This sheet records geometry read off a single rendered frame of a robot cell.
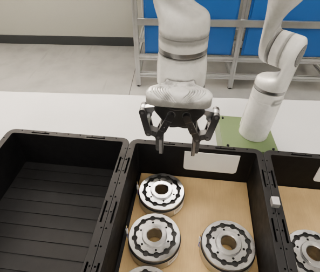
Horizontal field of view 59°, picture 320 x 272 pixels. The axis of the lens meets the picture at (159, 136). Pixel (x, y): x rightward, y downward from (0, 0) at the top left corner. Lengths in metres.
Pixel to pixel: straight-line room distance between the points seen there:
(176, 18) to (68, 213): 0.47
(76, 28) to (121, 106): 2.39
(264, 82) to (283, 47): 0.10
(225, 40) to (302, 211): 1.89
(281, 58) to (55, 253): 0.68
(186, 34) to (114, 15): 2.95
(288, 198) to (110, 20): 2.91
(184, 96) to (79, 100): 0.89
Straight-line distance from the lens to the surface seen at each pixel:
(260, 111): 0.87
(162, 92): 0.38
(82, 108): 1.18
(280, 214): 0.56
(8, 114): 1.26
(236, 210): 0.67
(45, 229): 0.67
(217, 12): 2.35
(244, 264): 0.57
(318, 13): 2.55
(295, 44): 0.79
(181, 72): 0.40
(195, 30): 0.38
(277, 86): 0.82
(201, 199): 0.67
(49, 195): 0.72
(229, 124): 0.97
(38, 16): 3.59
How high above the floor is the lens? 1.37
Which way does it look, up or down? 42 degrees down
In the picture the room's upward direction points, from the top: straight up
